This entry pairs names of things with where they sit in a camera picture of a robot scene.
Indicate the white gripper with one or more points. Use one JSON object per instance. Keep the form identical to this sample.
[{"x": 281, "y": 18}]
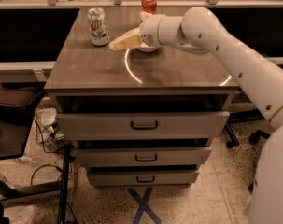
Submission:
[{"x": 149, "y": 31}]

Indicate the green white 7up can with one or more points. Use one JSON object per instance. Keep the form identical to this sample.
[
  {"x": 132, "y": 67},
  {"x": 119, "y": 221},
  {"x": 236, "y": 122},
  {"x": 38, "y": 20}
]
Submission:
[{"x": 98, "y": 26}]

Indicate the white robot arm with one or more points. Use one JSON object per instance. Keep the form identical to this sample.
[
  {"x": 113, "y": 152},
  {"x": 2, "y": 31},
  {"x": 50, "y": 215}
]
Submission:
[{"x": 260, "y": 79}]

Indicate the orange soda can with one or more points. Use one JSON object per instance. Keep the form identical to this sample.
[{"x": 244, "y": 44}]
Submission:
[{"x": 149, "y": 6}]

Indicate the white paper bowl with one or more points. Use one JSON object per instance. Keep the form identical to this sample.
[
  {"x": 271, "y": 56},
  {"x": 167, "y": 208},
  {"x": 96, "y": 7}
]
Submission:
[{"x": 147, "y": 49}]

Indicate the grey drawer cabinet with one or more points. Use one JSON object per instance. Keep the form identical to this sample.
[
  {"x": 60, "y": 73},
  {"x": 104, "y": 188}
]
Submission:
[{"x": 88, "y": 79}]

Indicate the top grey drawer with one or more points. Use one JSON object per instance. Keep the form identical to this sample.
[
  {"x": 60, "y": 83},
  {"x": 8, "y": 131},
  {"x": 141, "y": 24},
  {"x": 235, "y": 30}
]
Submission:
[{"x": 141, "y": 126}]

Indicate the grey drawer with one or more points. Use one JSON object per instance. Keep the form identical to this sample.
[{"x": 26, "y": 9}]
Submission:
[
  {"x": 137, "y": 157},
  {"x": 141, "y": 126},
  {"x": 142, "y": 178}
]

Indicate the middle grey drawer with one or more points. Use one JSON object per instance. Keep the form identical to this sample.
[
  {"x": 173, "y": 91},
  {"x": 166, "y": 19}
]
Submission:
[{"x": 137, "y": 157}]

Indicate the dark chair left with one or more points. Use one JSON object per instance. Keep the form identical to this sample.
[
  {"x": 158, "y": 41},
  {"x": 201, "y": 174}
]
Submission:
[{"x": 17, "y": 110}]

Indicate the bottom grey drawer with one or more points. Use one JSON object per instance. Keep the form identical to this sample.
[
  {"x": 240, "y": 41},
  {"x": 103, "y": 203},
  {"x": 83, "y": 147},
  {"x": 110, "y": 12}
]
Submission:
[{"x": 142, "y": 178}]

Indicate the wire waste basket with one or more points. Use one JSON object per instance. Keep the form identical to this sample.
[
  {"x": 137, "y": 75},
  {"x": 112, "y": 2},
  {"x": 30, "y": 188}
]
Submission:
[{"x": 48, "y": 132}]

